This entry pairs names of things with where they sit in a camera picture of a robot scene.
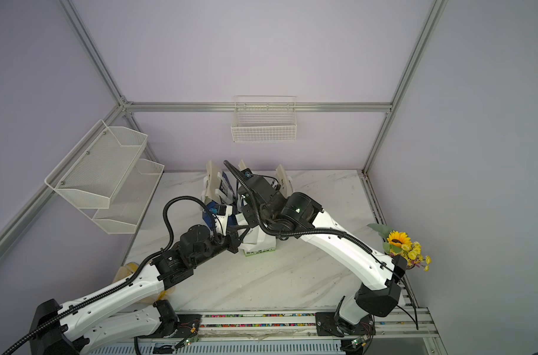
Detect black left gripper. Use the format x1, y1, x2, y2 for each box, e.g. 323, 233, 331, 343
192, 225, 250, 269

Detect green white takeout bag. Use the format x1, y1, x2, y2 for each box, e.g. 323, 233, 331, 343
236, 214, 276, 257

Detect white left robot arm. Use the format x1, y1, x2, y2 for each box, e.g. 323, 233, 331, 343
5, 196, 242, 354

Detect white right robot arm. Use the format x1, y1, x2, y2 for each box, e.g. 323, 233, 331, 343
238, 175, 406, 328

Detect blue beige bag right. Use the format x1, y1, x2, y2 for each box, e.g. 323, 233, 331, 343
276, 164, 294, 198

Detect blue beige bag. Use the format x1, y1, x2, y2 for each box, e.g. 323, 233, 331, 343
201, 161, 236, 212
276, 164, 294, 198
239, 160, 247, 174

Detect blue beige bag middle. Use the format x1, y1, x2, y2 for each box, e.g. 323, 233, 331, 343
239, 160, 247, 174

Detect blue beige bag left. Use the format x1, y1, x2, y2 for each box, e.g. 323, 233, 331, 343
201, 161, 236, 212

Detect yellow dotted work gloves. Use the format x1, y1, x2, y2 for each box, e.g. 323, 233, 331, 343
112, 262, 175, 305

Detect sunflower bouquet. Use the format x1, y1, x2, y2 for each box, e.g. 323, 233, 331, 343
367, 223, 432, 272

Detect white mesh two-tier shelf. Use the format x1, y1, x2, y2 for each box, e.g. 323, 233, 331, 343
45, 120, 164, 235

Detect white wire wall basket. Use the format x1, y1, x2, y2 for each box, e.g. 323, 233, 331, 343
231, 96, 297, 143

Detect aluminium frame profiles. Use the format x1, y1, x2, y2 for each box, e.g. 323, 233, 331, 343
0, 1, 447, 265

